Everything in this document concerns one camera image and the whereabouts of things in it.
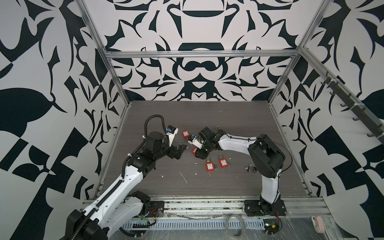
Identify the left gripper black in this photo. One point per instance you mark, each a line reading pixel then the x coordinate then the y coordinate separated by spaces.
pixel 171 153

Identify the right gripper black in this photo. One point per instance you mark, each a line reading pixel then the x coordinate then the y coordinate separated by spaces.
pixel 200 154

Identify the red padlock with white label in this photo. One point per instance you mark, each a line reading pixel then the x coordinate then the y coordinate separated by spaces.
pixel 222 161

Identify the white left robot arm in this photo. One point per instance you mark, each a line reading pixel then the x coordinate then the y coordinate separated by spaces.
pixel 117 205

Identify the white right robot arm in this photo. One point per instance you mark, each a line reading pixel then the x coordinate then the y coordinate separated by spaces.
pixel 267 158

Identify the bunch of keys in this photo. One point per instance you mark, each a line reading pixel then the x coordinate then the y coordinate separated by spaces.
pixel 251 168

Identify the green lit circuit board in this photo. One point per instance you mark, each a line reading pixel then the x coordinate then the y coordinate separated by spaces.
pixel 272 226

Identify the pink white device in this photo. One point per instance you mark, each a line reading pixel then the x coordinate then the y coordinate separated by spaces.
pixel 318 224

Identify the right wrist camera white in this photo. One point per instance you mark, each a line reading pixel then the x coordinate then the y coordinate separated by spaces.
pixel 193 140

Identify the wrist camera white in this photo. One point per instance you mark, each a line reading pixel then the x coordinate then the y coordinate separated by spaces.
pixel 193 140
pixel 171 132

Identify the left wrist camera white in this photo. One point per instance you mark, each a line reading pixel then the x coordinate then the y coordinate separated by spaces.
pixel 171 132

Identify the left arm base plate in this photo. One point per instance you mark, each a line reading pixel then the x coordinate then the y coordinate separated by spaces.
pixel 153 209

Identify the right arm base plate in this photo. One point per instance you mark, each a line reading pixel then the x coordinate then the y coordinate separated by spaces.
pixel 263 208

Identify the white perforated cable duct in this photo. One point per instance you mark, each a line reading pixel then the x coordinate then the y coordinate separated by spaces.
pixel 184 224

